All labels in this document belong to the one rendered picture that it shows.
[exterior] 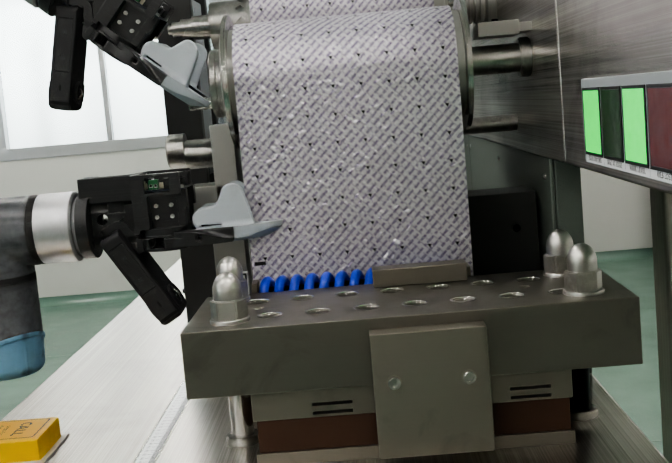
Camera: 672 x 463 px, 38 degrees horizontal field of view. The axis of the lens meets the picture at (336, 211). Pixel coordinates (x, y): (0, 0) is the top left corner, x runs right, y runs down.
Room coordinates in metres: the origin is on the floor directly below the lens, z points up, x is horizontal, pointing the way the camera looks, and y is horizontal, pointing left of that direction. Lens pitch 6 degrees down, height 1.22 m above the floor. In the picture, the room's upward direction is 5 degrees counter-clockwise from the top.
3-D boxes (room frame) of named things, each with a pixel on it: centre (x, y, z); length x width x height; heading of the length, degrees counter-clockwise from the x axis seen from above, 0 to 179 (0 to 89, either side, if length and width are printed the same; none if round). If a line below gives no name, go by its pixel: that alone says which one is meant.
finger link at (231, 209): (1.02, 0.10, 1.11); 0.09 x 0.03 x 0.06; 87
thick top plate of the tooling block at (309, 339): (0.91, -0.06, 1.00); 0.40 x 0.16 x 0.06; 88
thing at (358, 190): (1.03, -0.02, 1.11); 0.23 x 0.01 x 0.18; 88
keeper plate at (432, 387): (0.82, -0.07, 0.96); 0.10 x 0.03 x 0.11; 88
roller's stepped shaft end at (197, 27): (1.35, 0.18, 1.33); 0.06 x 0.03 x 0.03; 88
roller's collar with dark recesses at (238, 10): (1.35, 0.12, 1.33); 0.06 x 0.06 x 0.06; 88
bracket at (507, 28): (1.09, -0.20, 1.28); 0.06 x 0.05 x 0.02; 88
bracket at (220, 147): (1.13, 0.14, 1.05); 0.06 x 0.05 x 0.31; 88
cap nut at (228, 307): (0.87, 0.10, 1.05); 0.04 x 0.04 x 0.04
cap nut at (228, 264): (0.97, 0.11, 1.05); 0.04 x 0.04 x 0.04
